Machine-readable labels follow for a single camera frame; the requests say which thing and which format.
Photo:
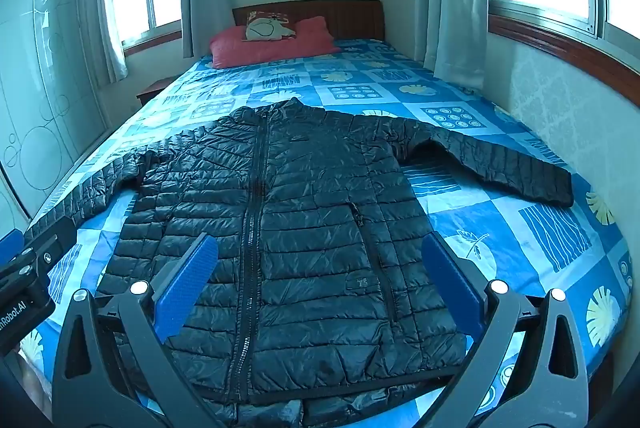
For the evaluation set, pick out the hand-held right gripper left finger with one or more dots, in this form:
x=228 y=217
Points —
x=186 y=290

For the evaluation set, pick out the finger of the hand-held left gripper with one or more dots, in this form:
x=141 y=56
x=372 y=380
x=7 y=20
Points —
x=10 y=245
x=50 y=235

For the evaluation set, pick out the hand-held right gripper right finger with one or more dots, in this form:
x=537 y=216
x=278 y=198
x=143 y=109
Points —
x=454 y=289

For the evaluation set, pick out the black quilted puffer jacket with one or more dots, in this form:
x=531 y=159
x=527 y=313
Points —
x=300 y=208

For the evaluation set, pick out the bed with blue patterned sheet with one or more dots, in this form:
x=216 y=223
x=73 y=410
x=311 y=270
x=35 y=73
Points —
x=525 y=228

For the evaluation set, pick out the white wardrobe with circle pattern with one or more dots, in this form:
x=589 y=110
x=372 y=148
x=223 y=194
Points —
x=50 y=83

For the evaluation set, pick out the dark wooden nightstand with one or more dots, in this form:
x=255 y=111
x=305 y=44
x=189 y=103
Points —
x=152 y=90

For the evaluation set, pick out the wooden window sill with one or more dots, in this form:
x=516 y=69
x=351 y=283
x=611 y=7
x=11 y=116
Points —
x=575 y=53
x=152 y=42

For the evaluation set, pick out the red pillow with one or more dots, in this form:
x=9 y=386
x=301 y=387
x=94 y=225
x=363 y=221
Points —
x=280 y=50

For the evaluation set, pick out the small white printed cushion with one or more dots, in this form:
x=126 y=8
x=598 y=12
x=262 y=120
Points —
x=265 y=30

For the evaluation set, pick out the dark wooden headboard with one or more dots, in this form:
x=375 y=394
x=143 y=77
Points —
x=350 y=18

